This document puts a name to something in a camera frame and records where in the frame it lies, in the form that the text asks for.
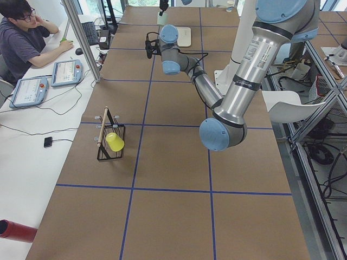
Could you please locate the red water bottle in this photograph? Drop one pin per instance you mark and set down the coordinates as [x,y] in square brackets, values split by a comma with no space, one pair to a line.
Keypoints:
[17,232]

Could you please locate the blue teach pendant far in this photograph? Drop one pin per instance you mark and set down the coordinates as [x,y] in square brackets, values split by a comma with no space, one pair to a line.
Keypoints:
[66,73]

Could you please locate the small black square device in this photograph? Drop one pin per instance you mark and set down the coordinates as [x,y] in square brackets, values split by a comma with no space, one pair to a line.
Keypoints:
[48,141]

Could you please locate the blue teach pendant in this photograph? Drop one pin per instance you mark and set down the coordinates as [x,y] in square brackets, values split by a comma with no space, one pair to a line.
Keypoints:
[66,73]
[29,92]

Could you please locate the black wire cup rack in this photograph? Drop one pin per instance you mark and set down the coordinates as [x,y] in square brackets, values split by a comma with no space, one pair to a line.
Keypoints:
[111,125]

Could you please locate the wooden rack handle rod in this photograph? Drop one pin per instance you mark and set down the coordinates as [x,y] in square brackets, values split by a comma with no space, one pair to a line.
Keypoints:
[104,118]

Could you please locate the black keyboard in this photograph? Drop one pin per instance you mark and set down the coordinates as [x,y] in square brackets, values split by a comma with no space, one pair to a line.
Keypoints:
[90,32]

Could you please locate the cream rabbit print tray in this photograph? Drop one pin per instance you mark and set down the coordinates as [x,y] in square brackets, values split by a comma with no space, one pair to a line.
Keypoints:
[184,36]

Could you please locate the aluminium frame post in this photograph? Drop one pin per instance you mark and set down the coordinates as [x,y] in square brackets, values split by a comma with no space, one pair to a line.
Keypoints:
[73,17]

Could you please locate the yellow cup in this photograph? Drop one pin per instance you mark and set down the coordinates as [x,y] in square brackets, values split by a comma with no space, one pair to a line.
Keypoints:
[115,142]

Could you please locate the blue teach pendant near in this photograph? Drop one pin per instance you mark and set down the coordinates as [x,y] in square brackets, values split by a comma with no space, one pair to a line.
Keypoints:
[29,92]

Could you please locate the paper coffee cup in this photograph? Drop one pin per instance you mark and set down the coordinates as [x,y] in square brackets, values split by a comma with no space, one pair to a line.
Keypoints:
[230,5]

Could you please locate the white plastic chair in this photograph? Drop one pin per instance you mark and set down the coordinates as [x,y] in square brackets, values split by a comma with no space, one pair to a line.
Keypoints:
[286,107]

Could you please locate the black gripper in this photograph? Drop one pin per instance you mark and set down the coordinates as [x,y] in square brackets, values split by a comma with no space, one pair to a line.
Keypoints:
[163,4]

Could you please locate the seated person dark shirt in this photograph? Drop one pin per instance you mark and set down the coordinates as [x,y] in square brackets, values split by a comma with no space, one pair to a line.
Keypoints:
[22,38]

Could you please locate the black computer mouse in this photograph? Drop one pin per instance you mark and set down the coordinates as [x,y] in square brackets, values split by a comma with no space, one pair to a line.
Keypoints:
[78,51]

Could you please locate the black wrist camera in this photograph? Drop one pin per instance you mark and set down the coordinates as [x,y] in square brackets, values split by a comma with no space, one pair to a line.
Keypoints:
[152,47]

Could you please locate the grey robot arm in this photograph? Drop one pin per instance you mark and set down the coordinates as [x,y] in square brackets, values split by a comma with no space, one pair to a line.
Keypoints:
[273,23]
[184,2]

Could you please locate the light green cup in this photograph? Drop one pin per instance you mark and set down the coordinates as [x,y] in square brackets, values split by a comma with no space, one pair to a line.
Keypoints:
[161,20]

